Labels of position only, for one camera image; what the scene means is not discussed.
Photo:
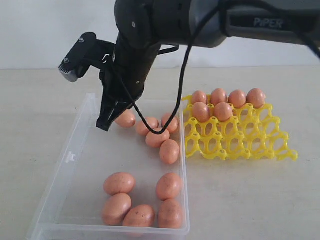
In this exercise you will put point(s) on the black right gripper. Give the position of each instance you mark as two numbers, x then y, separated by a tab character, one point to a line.
135	51

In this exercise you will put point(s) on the brown egg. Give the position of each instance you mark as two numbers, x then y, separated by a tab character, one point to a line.
140	216
200	111
170	214
116	208
126	120
119	182
168	186
174	124
256	97
169	151
223	111
142	130
237	98
199	97
156	140
219	95

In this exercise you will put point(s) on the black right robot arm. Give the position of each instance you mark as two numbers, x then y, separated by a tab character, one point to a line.
207	23

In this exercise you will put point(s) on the clear plastic box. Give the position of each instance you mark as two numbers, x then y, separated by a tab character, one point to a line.
72	204

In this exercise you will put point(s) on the yellow plastic egg tray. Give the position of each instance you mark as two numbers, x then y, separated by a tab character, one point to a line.
252	133

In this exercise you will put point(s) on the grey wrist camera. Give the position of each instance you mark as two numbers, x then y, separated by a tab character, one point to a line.
86	52

